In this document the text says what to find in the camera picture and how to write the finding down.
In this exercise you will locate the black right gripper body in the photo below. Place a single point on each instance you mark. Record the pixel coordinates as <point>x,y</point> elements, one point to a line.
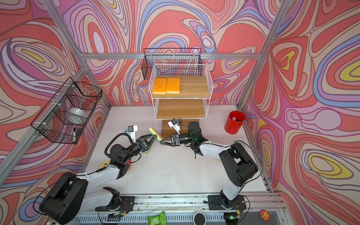
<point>185,138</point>

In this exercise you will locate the yellow green sponge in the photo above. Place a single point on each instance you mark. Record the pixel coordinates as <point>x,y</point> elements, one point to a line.
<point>153,131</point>

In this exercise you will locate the orange yellow sponge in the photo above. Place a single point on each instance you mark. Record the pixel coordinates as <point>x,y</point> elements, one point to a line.
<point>173,85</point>
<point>104,164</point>
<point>159,86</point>

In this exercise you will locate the black wire basket back wall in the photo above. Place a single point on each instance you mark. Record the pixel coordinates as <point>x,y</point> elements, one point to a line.
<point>169,55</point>

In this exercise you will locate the red ribbed metal bucket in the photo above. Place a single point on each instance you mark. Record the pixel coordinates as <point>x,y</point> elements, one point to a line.
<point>234,122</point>

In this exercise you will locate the black wire basket wall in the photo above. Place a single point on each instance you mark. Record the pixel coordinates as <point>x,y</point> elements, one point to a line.
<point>169,55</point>
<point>55,123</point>

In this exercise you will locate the black marker in basket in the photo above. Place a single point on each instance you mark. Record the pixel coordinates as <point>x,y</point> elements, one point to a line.
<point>74,135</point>

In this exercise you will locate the pink smiley sponge left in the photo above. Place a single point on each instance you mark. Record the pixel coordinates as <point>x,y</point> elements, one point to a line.
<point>130,166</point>

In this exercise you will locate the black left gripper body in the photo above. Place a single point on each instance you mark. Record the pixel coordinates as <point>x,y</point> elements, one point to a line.
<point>137,147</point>

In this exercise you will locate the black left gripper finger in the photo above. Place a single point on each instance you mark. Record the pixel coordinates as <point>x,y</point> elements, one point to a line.
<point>142,138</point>
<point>149,141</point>

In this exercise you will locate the black wire basket left wall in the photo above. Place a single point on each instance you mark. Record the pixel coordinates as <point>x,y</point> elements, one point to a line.
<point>55,123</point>

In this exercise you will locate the silver bowl in basket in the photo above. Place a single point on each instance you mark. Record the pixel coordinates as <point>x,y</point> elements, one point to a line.
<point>78,112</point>

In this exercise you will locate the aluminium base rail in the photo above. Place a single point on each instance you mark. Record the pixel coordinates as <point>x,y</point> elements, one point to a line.
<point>181,208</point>

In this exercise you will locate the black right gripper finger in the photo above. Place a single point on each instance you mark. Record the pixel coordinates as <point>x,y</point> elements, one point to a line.
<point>169,139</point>
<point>168,143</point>

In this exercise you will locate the green snack packet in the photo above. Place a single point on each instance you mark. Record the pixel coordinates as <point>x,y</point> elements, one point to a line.
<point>159,219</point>

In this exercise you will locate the white wire wooden shelf rack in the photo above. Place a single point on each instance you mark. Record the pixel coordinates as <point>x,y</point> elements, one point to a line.
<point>191,104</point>

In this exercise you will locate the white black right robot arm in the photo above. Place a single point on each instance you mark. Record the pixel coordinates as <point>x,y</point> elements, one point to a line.
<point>238,164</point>

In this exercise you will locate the red round sticker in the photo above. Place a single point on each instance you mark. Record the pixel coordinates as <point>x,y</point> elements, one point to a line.
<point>265,215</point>

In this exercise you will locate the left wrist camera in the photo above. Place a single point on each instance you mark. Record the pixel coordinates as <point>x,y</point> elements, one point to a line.
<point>131,131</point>

